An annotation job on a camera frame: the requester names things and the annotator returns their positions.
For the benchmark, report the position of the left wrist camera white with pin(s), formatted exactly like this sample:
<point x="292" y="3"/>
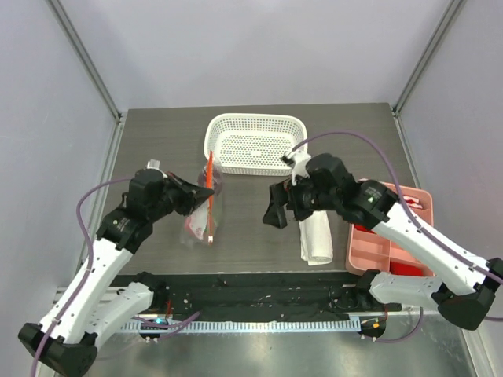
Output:
<point x="154" y="164"/>

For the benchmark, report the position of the dark red fake fruit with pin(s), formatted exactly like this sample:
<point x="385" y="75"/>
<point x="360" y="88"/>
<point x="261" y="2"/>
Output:
<point x="205" y="180"/>

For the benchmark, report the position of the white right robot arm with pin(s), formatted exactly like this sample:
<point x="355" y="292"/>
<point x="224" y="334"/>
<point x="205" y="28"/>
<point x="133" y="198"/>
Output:
<point x="462" y="287"/>

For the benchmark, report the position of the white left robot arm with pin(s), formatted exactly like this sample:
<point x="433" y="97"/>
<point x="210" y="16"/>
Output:
<point x="68" y="337"/>

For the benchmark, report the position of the clear zip top bag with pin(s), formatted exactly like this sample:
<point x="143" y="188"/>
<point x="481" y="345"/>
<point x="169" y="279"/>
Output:
<point x="214" y="203"/>

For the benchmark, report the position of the white perforated plastic basket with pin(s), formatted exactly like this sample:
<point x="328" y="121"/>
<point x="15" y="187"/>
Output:
<point x="253" y="144"/>

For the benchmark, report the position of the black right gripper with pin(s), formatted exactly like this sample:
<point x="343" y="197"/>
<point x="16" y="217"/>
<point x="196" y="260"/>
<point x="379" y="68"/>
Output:
<point x="291" y="201"/>

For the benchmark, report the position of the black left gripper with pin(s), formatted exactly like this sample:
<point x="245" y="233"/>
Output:
<point x="191" y="200"/>

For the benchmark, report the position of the white folded towel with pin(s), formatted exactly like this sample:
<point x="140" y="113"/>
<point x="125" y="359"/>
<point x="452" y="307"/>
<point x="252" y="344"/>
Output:
<point x="316" y="239"/>

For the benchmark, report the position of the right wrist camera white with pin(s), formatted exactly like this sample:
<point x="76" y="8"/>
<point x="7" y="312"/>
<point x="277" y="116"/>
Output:
<point x="297" y="160"/>

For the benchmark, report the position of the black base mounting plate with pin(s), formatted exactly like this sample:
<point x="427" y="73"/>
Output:
<point x="266" y="297"/>

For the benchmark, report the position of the red white striped packet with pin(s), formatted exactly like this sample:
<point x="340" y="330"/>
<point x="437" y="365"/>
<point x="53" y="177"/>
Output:
<point x="413" y="202"/>

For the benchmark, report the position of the white slotted cable duct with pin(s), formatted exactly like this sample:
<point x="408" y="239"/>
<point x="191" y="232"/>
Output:
<point x="205" y="327"/>

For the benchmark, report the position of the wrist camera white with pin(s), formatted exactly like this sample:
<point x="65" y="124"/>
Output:
<point x="297" y="160"/>
<point x="154" y="164"/>

